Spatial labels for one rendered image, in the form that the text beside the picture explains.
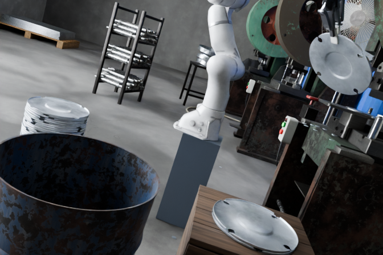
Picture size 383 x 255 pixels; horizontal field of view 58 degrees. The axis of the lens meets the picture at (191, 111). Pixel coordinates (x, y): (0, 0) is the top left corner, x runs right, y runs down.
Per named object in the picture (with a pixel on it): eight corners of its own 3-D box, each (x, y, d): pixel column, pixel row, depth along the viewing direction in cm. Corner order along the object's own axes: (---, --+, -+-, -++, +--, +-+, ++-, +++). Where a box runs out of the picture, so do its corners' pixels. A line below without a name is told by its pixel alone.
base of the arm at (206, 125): (170, 128, 158) (178, 99, 155) (178, 120, 176) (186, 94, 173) (216, 144, 155) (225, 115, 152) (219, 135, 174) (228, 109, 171)
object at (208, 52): (182, 105, 440) (201, 45, 424) (178, 97, 483) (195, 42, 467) (211, 112, 450) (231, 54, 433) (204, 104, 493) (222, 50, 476)
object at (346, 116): (317, 131, 152) (329, 102, 149) (308, 123, 165) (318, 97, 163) (371, 148, 152) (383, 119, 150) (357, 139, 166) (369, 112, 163)
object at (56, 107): (49, 119, 150) (49, 118, 150) (15, 97, 165) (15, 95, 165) (100, 118, 174) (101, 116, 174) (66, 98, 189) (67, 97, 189)
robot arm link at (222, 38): (204, 28, 157) (222, 35, 173) (212, 82, 156) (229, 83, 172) (226, 21, 152) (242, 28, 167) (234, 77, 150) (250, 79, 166)
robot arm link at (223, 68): (189, 103, 154) (207, 49, 149) (209, 103, 170) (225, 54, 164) (210, 112, 149) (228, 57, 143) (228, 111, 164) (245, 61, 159)
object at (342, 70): (386, 86, 128) (387, 85, 128) (341, 21, 127) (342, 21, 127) (335, 101, 155) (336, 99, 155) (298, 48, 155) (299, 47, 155)
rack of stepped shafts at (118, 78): (123, 106, 347) (149, 12, 327) (86, 90, 361) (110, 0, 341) (143, 103, 387) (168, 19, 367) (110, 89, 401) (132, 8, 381)
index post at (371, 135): (369, 138, 139) (379, 116, 137) (366, 136, 142) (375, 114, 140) (376, 140, 139) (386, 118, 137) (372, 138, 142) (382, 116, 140)
